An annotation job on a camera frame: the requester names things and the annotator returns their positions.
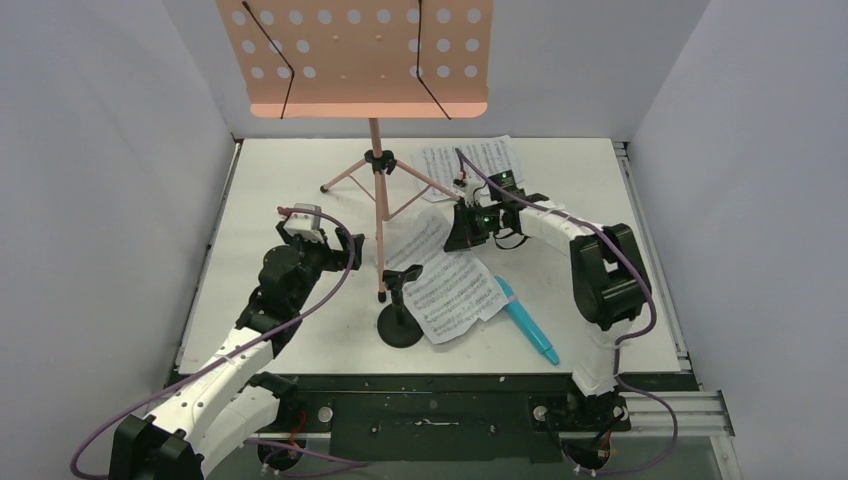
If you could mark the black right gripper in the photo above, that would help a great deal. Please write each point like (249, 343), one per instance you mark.
(473, 221)

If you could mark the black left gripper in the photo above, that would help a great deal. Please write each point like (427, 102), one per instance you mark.
(336, 259)

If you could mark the pink perforated music stand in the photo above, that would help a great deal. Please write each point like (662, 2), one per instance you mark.
(370, 60)

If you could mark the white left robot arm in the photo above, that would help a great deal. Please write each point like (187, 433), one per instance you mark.
(212, 413)

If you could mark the black microphone stand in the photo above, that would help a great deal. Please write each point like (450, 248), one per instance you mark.
(396, 325)

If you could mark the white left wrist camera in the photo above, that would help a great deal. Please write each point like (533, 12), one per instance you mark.
(303, 224)

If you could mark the turquoise toy microphone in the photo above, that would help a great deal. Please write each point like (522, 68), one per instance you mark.
(526, 324)

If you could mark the white sheet music paper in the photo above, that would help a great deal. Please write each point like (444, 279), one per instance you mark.
(492, 156)
(455, 289)

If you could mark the aluminium frame rail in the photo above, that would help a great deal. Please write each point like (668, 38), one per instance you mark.
(494, 414)

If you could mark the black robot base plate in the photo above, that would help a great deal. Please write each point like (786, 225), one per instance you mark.
(544, 448)

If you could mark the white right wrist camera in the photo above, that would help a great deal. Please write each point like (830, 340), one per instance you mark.
(472, 188)

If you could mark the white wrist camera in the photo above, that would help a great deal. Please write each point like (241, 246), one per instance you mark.
(303, 224)
(472, 188)

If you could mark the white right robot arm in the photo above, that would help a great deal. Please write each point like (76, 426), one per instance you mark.
(609, 280)

